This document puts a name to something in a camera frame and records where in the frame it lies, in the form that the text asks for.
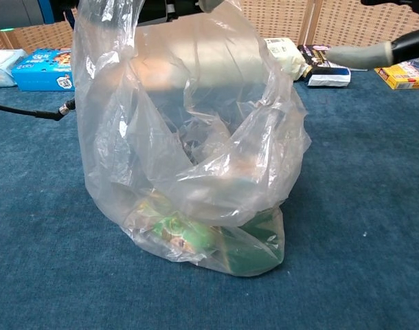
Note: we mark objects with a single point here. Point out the long white tissue pack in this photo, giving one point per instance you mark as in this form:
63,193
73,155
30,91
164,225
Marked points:
285,51

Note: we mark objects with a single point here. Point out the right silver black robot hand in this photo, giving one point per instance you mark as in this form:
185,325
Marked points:
360,56

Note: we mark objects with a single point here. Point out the blue carpet table cover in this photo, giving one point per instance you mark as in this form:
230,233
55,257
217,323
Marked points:
350,206

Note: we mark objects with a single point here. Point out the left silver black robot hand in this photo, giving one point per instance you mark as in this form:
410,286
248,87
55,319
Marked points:
154,10

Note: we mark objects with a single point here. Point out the green yellow scouring sponge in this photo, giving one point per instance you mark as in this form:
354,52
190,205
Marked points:
257,247

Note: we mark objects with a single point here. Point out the blue cookie box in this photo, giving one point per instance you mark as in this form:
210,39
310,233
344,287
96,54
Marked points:
41,74

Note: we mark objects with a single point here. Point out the clear plastic bag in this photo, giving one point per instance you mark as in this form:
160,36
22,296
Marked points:
127,154

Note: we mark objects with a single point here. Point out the yellow cardboard box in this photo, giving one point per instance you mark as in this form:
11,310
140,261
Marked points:
402,77

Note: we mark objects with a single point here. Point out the dark pen refill package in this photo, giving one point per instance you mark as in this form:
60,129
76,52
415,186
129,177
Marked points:
329,77

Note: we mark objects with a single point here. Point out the wicker folding screen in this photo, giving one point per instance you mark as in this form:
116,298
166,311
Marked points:
281,17

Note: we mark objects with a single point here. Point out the pale blue wet wipes pack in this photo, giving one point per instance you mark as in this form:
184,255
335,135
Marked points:
3,68

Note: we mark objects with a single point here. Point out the green matryoshka doll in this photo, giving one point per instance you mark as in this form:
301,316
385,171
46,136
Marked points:
189,233

